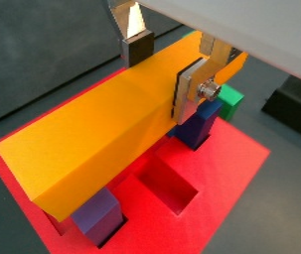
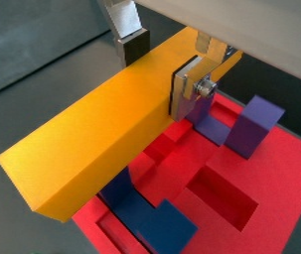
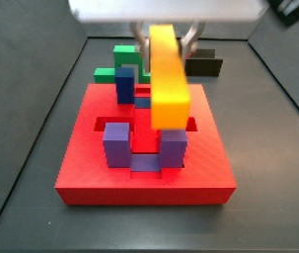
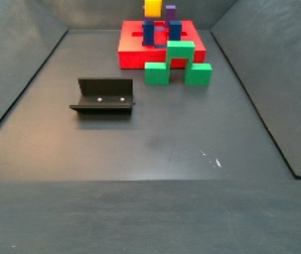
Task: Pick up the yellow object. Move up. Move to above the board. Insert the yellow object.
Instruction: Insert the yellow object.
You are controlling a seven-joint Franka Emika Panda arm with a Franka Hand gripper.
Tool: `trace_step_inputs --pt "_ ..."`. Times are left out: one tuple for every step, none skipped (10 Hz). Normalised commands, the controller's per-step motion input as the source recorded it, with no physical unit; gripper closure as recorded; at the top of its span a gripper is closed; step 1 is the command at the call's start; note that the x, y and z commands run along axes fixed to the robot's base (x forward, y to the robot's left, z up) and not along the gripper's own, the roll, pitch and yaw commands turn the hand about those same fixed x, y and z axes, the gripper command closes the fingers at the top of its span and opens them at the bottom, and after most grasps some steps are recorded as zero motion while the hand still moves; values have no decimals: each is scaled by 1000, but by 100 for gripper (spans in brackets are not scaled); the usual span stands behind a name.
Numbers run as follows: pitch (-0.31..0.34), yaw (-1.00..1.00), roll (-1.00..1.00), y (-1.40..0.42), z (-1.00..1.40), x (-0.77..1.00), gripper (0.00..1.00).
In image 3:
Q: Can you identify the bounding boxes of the dark blue U-shaped block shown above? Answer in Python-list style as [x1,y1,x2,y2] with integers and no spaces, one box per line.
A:
[115,67,150,109]

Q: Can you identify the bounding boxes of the yellow long block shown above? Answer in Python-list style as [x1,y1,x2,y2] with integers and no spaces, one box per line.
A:
[150,25,192,129]

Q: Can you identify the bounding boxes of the red board with slots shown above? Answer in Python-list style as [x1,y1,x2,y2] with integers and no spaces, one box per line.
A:
[55,84,237,206]

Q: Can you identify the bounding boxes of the green bridge-shaped block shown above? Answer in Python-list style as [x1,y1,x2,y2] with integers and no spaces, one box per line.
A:
[94,45,150,84]

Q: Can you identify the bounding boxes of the purple U-shaped block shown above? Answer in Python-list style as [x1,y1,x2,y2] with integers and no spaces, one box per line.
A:
[103,123,189,172]

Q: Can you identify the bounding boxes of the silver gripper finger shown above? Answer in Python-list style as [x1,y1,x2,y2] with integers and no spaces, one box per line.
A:
[180,22,205,59]
[130,21,150,64]

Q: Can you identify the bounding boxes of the black block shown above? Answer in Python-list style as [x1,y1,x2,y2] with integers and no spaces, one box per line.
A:
[185,49,224,77]

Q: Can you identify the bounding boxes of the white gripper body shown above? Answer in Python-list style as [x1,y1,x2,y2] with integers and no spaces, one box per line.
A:
[69,0,269,23]

